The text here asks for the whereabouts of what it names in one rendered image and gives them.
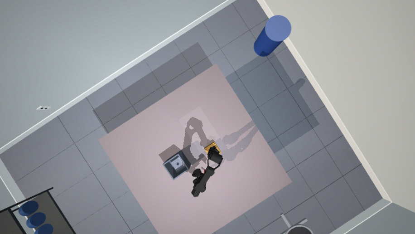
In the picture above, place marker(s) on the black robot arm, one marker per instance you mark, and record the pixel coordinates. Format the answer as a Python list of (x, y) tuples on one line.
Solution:
[(200, 185)]

